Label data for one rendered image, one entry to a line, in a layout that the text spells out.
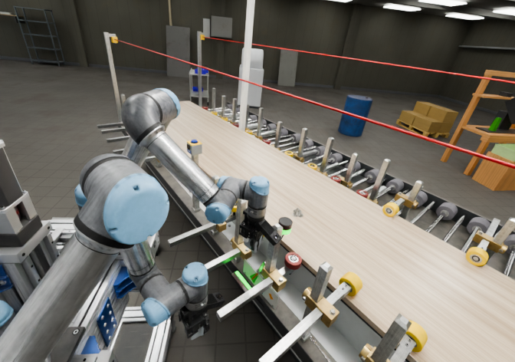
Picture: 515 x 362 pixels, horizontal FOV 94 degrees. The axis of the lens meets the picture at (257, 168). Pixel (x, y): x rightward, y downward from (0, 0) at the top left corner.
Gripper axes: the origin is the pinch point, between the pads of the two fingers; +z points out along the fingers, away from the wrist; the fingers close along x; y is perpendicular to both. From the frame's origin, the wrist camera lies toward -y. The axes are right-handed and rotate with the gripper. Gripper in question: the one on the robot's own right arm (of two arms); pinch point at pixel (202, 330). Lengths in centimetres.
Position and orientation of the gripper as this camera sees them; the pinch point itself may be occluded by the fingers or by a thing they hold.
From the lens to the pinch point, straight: 111.7
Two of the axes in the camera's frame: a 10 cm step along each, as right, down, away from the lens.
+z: -1.0, 8.7, 4.7
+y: -7.7, 2.3, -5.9
